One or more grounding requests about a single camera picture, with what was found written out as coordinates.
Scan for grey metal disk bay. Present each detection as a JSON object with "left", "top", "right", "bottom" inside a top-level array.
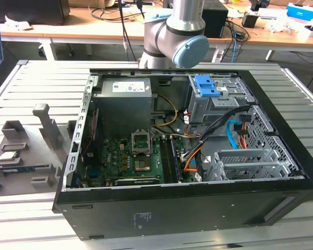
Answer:
[{"left": 206, "top": 148, "right": 300, "bottom": 182}]

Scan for small black cube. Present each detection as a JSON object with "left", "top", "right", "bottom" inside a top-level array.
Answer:
[{"left": 242, "top": 12, "right": 259, "bottom": 28}]

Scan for black open PC case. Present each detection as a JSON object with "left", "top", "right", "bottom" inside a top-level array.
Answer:
[{"left": 51, "top": 68, "right": 313, "bottom": 242}]

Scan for grey parts rack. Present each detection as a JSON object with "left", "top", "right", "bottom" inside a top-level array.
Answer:
[{"left": 0, "top": 103, "right": 78, "bottom": 196}]

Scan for blue hanging cable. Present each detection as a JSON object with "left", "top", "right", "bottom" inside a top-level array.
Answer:
[{"left": 231, "top": 28, "right": 238, "bottom": 63}]

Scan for blue cardboard box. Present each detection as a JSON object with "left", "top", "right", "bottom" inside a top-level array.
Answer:
[{"left": 286, "top": 3, "right": 313, "bottom": 20}]

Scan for silver CPU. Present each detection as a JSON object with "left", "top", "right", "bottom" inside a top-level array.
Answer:
[{"left": 0, "top": 150, "right": 21, "bottom": 163}]

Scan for black sleeved cable bundle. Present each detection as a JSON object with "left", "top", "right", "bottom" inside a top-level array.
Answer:
[{"left": 181, "top": 105, "right": 251, "bottom": 162}]

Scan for black RAM slot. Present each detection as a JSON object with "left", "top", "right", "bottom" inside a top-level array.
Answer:
[
  {"left": 170, "top": 136, "right": 184, "bottom": 182},
  {"left": 160, "top": 136, "right": 174, "bottom": 183}
]

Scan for large black box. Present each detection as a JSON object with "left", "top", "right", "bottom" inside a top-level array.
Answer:
[{"left": 0, "top": 0, "right": 70, "bottom": 26}]

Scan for orange wire bundle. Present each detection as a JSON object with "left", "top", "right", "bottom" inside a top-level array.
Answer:
[{"left": 182, "top": 142, "right": 207, "bottom": 174}]

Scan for black speaker box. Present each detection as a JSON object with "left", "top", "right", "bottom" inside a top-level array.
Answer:
[{"left": 202, "top": 2, "right": 229, "bottom": 39}]

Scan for yellow wire bundle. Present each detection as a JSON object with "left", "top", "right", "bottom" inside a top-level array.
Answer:
[{"left": 151, "top": 94, "right": 178, "bottom": 128}]

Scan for blue data wire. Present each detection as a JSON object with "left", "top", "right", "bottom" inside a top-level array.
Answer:
[{"left": 225, "top": 119, "right": 245, "bottom": 149}]

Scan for metal socket cover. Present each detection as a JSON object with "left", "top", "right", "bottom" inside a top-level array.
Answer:
[{"left": 131, "top": 129, "right": 153, "bottom": 157}]

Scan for CPU socket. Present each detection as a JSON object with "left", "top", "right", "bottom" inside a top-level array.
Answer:
[{"left": 134, "top": 156, "right": 152, "bottom": 172}]

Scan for thin black hanging cables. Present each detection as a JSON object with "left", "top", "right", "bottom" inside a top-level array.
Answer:
[{"left": 118, "top": 0, "right": 146, "bottom": 62}]

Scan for grey power supply unit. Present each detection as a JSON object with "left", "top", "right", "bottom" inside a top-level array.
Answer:
[{"left": 92, "top": 78, "right": 154, "bottom": 131}]

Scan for blue RAM stick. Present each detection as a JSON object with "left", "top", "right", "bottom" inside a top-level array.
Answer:
[{"left": 0, "top": 165, "right": 49, "bottom": 174}]

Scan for green motherboard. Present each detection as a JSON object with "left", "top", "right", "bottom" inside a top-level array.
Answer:
[{"left": 79, "top": 136, "right": 185, "bottom": 187}]

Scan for blue plastic drive latch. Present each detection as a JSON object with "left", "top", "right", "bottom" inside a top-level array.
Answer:
[{"left": 195, "top": 74, "right": 221, "bottom": 97}]

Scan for wooden desk with white frame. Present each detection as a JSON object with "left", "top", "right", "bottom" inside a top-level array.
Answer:
[
  {"left": 206, "top": 2, "right": 313, "bottom": 62},
  {"left": 0, "top": 5, "right": 147, "bottom": 61}
]

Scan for grey metal drive cage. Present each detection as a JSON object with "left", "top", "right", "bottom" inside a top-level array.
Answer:
[{"left": 186, "top": 74, "right": 255, "bottom": 131}]

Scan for white crumpled paper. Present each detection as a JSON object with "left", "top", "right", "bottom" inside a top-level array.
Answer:
[{"left": 4, "top": 15, "right": 32, "bottom": 31}]

